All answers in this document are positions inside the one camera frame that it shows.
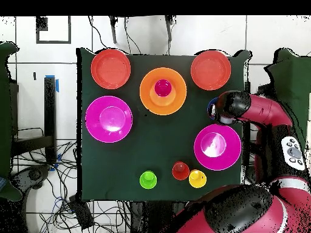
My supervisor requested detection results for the blue small bowl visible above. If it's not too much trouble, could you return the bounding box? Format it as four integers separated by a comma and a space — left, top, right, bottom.
207, 96, 219, 120

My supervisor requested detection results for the dark green tablecloth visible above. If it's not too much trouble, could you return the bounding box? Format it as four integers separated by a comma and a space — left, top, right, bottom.
76, 47, 252, 204

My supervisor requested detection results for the crimson plastic cup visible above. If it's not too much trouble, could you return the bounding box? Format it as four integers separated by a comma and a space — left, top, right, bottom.
154, 79, 173, 97

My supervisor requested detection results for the black stand leg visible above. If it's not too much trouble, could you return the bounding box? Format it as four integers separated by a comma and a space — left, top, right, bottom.
108, 15, 118, 44
165, 15, 174, 42

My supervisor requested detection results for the blue tape strip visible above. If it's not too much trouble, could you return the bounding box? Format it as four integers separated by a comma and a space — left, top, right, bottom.
45, 74, 60, 93

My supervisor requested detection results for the pink large bowl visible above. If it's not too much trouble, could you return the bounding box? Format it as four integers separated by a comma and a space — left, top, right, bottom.
84, 95, 134, 144
193, 123, 242, 172

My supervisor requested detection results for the black pedestal foot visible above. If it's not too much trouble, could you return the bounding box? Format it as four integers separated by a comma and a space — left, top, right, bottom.
10, 164, 52, 191

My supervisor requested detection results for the red-orange plastic cup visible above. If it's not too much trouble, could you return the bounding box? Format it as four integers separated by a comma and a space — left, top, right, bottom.
171, 161, 191, 181

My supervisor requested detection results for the yellow plastic cup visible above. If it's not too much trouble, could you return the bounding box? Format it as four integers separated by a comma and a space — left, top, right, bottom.
188, 169, 208, 189

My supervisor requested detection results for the black power box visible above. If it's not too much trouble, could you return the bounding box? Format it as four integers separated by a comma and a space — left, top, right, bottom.
68, 194, 95, 231

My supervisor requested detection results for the black cable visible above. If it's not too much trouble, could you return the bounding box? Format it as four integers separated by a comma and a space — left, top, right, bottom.
87, 15, 114, 55

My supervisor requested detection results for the green cloth covered table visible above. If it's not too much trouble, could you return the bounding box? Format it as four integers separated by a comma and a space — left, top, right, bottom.
264, 47, 311, 151
0, 41, 24, 202

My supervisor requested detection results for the tangle of black cables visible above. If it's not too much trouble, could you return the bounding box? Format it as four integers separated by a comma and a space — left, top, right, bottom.
12, 127, 137, 233

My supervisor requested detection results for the orange large bowl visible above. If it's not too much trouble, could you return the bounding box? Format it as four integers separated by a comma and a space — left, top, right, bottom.
139, 67, 188, 117

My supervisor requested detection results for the black frame stand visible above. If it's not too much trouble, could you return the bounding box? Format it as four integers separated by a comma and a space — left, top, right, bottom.
10, 76, 58, 166

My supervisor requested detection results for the green plastic cup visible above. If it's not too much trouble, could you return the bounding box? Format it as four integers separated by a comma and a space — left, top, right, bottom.
138, 170, 158, 190

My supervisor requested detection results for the red shallow bowl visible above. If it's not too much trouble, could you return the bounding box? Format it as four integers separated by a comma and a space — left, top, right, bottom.
90, 48, 132, 90
190, 50, 232, 91

